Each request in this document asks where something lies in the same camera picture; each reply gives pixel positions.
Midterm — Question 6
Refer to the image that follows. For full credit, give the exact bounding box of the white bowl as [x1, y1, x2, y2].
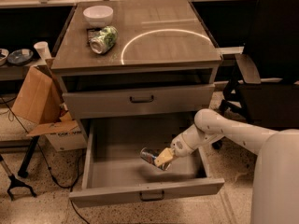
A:
[83, 6, 114, 28]

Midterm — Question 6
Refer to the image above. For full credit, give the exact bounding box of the grey drawer cabinet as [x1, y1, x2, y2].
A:
[52, 0, 221, 134]

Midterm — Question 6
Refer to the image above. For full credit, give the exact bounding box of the black office chair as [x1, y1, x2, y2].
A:
[211, 0, 299, 151]

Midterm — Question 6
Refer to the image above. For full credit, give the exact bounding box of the black table leg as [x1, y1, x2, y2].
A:
[18, 136, 39, 178]

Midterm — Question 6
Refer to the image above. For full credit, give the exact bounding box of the dark blue plate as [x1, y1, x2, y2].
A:
[7, 49, 34, 66]

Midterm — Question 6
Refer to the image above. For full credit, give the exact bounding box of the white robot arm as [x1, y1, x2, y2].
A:
[154, 109, 299, 224]

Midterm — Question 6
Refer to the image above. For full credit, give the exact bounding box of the black stand foot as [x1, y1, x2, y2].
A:
[0, 154, 37, 202]

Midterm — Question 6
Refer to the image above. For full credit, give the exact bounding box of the white paper cup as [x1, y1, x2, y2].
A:
[34, 41, 51, 61]

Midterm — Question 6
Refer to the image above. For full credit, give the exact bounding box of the open lower grey drawer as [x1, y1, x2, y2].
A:
[69, 113, 224, 207]

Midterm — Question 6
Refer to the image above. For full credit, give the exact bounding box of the white cardboard box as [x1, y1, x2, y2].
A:
[46, 127, 87, 151]

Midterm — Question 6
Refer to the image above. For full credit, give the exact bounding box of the brown cardboard box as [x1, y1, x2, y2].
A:
[12, 60, 78, 136]

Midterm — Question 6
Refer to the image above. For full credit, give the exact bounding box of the green soda can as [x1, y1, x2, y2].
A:
[88, 26, 118, 54]

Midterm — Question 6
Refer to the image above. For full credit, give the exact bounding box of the black floor cable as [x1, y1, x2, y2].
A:
[0, 95, 92, 224]

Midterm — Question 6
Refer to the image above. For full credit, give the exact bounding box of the upper grey drawer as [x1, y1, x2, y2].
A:
[63, 84, 215, 119]

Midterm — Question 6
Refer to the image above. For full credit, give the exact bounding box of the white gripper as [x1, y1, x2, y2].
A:
[154, 132, 200, 168]

